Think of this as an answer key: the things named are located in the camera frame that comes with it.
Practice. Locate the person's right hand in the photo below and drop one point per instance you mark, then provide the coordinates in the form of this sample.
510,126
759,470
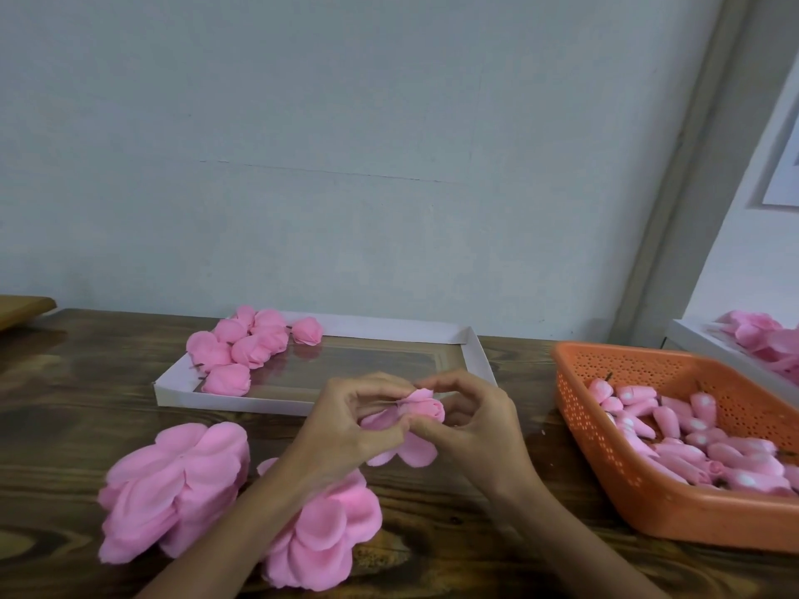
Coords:
487,437

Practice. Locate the person's left hand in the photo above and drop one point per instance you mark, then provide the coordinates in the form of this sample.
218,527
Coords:
331,443

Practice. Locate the white shallow tray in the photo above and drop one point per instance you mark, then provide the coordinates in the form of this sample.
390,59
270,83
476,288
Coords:
362,362

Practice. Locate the stack of pink petals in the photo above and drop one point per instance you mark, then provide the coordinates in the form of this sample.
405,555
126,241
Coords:
169,493
325,530

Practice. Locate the pink petal flower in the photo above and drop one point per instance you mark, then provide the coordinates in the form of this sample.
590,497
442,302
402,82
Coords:
270,330

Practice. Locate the group of finished pink roses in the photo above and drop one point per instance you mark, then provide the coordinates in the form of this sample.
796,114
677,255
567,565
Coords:
206,352

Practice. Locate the pink rose buds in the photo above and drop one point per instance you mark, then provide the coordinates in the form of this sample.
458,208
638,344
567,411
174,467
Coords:
681,437

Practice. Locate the pile of pink petals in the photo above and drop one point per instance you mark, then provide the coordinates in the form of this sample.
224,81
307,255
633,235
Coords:
762,333

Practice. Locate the person's left forearm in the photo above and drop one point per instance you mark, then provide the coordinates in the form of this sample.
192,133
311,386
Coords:
237,549

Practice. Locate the person's right forearm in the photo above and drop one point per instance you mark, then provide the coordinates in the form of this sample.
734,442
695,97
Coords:
581,543

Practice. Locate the orange plastic basket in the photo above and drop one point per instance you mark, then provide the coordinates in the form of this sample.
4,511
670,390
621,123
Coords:
656,518

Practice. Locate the white paper notice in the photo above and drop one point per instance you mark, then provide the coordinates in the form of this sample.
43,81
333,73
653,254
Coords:
784,174

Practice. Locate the grey door frame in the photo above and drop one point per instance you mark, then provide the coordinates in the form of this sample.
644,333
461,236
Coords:
699,162

